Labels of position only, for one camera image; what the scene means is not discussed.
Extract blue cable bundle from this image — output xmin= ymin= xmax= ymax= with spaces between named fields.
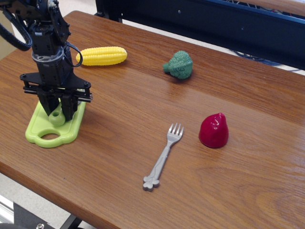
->
xmin=228 ymin=49 xmax=305 ymax=73

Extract grey plastic toy fork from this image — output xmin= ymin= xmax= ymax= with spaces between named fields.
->
xmin=142 ymin=123 xmax=184 ymax=191

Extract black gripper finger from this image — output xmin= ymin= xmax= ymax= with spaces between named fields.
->
xmin=61 ymin=94 xmax=78 ymax=121
xmin=38 ymin=92 xmax=59 ymax=115

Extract red toy strawberry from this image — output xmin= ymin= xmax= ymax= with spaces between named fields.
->
xmin=199 ymin=113 xmax=229 ymax=148

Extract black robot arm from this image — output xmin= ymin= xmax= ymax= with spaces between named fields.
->
xmin=0 ymin=0 xmax=92 ymax=121

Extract green toy broccoli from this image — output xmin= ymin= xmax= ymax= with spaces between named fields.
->
xmin=163 ymin=51 xmax=193 ymax=80

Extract green handled grey spatula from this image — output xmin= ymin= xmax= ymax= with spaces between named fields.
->
xmin=48 ymin=102 xmax=81 ymax=126

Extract black metal table bracket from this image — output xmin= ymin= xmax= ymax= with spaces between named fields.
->
xmin=12 ymin=203 xmax=82 ymax=229

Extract lime green cutting board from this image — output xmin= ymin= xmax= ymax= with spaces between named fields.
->
xmin=25 ymin=88 xmax=86 ymax=148

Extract dark blue metal frame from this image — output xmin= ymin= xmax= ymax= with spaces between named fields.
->
xmin=96 ymin=0 xmax=305 ymax=69

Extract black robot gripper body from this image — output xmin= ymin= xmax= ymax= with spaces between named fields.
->
xmin=20 ymin=46 xmax=92 ymax=102

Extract yellow toy corn cob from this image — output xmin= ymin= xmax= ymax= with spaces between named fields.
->
xmin=81 ymin=46 xmax=127 ymax=66

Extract black braided cable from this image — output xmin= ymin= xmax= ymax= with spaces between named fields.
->
xmin=0 ymin=9 xmax=33 ymax=52

